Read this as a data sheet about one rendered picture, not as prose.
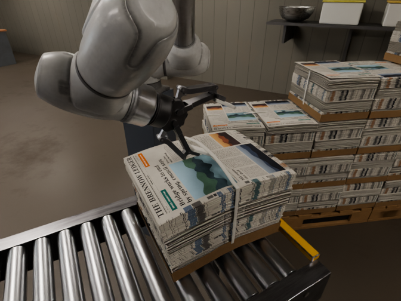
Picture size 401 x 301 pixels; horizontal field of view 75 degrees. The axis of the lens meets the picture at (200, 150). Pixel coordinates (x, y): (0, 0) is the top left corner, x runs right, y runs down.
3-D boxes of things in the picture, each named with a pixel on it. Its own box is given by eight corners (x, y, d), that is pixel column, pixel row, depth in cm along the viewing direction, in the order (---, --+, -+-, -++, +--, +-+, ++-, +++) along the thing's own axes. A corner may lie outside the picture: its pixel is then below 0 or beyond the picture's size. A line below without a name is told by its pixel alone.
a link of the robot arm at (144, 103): (111, 111, 58) (136, 119, 61) (122, 128, 51) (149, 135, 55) (125, 73, 55) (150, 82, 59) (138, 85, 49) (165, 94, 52)
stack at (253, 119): (201, 201, 209) (201, 102, 166) (336, 188, 222) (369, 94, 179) (209, 240, 176) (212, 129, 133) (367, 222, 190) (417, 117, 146)
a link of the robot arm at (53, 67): (111, 132, 55) (140, 108, 46) (24, 113, 46) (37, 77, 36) (115, 88, 59) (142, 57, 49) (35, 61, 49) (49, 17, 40)
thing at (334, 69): (294, 63, 160) (294, 61, 160) (336, 61, 164) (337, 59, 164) (329, 80, 129) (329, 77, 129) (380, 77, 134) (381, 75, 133)
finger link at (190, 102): (171, 111, 62) (169, 106, 61) (210, 92, 65) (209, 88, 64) (178, 117, 59) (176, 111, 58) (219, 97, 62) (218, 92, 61)
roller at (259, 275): (188, 183, 100) (184, 193, 101) (274, 286, 65) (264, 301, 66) (199, 183, 103) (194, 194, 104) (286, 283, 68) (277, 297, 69)
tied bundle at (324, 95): (287, 98, 172) (293, 63, 160) (327, 96, 176) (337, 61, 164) (318, 123, 140) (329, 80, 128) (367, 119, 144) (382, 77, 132)
